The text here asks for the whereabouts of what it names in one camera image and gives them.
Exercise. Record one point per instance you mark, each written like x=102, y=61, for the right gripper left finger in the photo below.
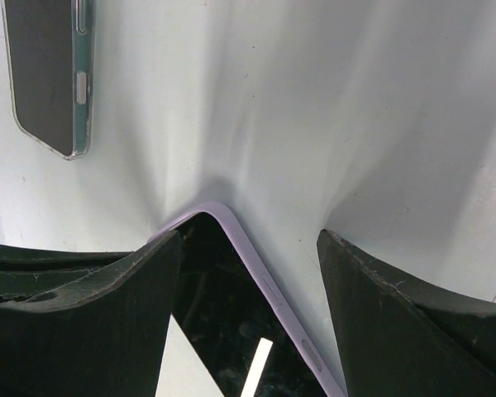
x=100, y=335

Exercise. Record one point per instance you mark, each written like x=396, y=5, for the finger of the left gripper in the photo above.
x=26, y=272

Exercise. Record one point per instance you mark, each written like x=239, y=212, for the black screen phone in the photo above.
x=224, y=315
x=39, y=37

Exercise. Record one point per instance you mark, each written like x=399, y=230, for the clear phone case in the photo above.
x=82, y=57

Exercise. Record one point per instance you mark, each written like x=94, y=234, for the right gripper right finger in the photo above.
x=398, y=335

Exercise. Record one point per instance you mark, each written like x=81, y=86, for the purple phone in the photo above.
x=265, y=282

